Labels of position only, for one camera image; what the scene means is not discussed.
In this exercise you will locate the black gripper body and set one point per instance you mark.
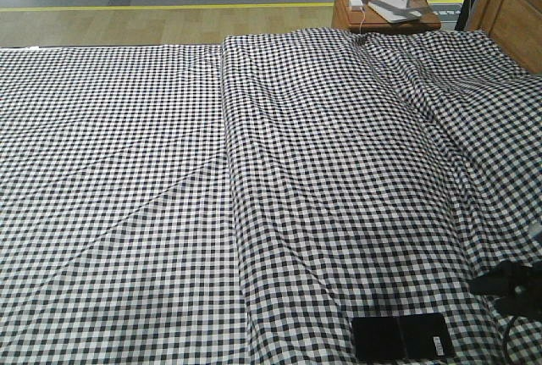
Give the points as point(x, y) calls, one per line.
point(517, 286)

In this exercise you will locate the black smartphone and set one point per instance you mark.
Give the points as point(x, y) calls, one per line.
point(409, 337)

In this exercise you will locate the black white checkered bed sheet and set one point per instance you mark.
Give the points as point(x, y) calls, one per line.
point(242, 203)

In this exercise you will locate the wooden headboard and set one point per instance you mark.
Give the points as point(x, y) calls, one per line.
point(515, 25)

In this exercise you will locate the wooden nightstand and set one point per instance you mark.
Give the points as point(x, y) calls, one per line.
point(370, 21)

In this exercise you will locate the small white power adapter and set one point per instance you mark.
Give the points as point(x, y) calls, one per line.
point(356, 5)

